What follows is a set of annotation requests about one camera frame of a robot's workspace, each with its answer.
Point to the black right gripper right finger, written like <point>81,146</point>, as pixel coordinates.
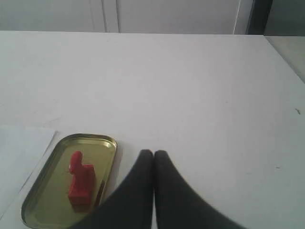
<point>177,205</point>

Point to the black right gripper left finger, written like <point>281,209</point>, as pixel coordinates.
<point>130,206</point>

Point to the red stamp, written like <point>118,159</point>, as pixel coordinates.
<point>83,180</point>

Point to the gold tin lid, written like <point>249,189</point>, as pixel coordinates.
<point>47,205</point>

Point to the white paper sheet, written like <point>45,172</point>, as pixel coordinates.
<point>21,148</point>

